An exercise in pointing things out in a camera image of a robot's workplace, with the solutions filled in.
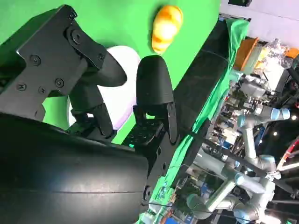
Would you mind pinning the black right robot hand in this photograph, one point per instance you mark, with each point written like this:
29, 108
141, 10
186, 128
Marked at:
70, 177

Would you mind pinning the orange and white bread roll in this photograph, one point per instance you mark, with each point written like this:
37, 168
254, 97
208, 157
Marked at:
167, 28

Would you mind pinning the lilac plate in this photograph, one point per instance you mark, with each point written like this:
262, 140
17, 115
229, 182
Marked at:
126, 56

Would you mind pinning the black fabric drape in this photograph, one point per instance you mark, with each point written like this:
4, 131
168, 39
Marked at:
201, 88

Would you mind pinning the green table cloth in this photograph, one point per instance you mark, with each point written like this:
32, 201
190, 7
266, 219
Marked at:
116, 23

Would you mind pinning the orange storage box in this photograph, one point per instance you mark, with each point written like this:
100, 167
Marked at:
247, 50

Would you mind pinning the clear plastic bag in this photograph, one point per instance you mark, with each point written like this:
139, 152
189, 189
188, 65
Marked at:
278, 46

